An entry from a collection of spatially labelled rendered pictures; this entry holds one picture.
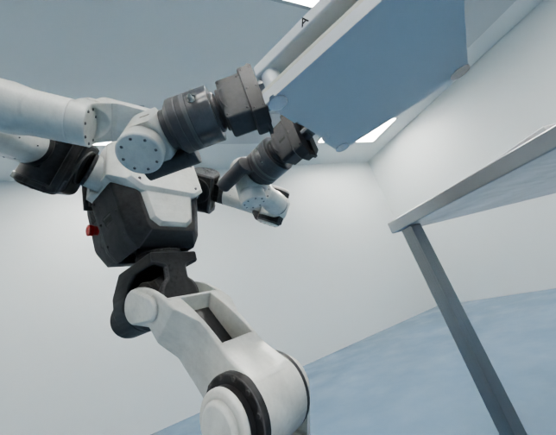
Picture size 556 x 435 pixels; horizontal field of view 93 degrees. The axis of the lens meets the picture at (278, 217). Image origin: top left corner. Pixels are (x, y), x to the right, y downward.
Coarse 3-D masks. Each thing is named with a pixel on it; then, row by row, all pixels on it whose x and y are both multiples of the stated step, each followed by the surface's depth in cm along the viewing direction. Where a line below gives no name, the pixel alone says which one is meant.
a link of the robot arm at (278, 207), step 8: (280, 192) 81; (272, 200) 76; (280, 200) 80; (288, 200) 90; (264, 208) 81; (272, 208) 79; (280, 208) 81; (264, 216) 88; (272, 216) 87; (280, 216) 87; (280, 224) 89
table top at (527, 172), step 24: (528, 144) 47; (552, 144) 45; (504, 168) 51; (528, 168) 53; (552, 168) 60; (456, 192) 61; (480, 192) 61; (504, 192) 72; (528, 192) 88; (552, 192) 111; (408, 216) 74; (432, 216) 72; (456, 216) 87
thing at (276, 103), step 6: (462, 66) 42; (468, 66) 42; (456, 72) 43; (462, 72) 43; (456, 78) 44; (270, 96) 36; (276, 96) 36; (282, 96) 36; (270, 102) 36; (276, 102) 37; (282, 102) 37; (270, 108) 37; (276, 108) 38; (282, 108) 38; (342, 144) 53; (348, 144) 54; (336, 150) 55; (342, 150) 55
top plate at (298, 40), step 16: (320, 0) 32; (336, 0) 32; (352, 0) 32; (304, 16) 34; (320, 16) 33; (336, 16) 33; (288, 32) 35; (304, 32) 34; (320, 32) 35; (272, 48) 37; (288, 48) 36; (304, 48) 36; (272, 64) 37; (288, 64) 38
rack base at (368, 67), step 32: (384, 0) 28; (416, 0) 29; (448, 0) 30; (352, 32) 30; (384, 32) 32; (416, 32) 33; (448, 32) 35; (320, 64) 33; (352, 64) 35; (384, 64) 36; (416, 64) 38; (448, 64) 40; (288, 96) 37; (320, 96) 39; (352, 96) 41; (384, 96) 43; (416, 96) 46; (320, 128) 46; (352, 128) 49
